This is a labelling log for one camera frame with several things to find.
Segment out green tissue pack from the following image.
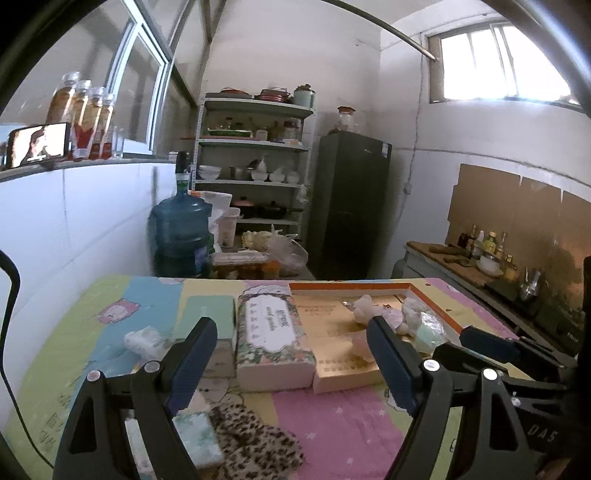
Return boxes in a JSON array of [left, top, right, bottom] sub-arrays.
[[172, 412, 223, 470]]

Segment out white fluffy plush toy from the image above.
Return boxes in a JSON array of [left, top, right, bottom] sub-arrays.
[[402, 298, 448, 355]]

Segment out leopard print fabric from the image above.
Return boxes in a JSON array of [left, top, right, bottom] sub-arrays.
[[211, 403, 304, 480]]

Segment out metal kettle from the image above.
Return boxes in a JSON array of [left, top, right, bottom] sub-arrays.
[[520, 268, 543, 301]]

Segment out brown fluffy pompom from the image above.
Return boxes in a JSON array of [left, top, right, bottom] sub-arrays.
[[351, 330, 375, 363]]

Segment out orange rimmed cardboard tray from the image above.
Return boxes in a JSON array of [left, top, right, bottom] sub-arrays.
[[290, 279, 462, 394]]

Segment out white bowl on counter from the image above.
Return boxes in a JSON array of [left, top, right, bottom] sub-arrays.
[[476, 253, 503, 278]]

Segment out white teddy bear plush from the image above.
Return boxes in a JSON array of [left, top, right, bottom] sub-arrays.
[[353, 295, 410, 335]]

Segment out mint green box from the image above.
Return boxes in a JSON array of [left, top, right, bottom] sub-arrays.
[[173, 294, 239, 379]]

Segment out wooden cutting board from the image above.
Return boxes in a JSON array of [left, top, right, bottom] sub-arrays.
[[406, 241, 494, 288]]

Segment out floral secret garden box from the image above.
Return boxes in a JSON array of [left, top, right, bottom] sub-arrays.
[[235, 284, 317, 392]]

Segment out colourful cartoon table mat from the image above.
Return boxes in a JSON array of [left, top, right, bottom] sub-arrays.
[[3, 276, 511, 479]]

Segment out blue water jug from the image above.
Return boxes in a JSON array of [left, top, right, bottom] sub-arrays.
[[149, 151, 213, 278]]

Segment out white plastic bin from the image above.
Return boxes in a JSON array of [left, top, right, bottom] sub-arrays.
[[218, 207, 240, 248]]

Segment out clear plastic bag with food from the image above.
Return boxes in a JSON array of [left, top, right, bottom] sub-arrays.
[[240, 229, 308, 277]]

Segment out smartphone on window sill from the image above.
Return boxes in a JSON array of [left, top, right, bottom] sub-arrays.
[[6, 122, 71, 168]]

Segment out black refrigerator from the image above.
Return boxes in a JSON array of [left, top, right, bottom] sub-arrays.
[[307, 131, 392, 280]]

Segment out white metal shelf rack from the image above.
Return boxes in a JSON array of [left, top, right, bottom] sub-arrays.
[[192, 89, 317, 240]]

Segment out glass jar on refrigerator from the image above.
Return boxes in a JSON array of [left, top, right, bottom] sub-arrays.
[[335, 106, 356, 133]]

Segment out black cable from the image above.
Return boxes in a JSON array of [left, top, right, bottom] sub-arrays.
[[0, 249, 55, 469]]

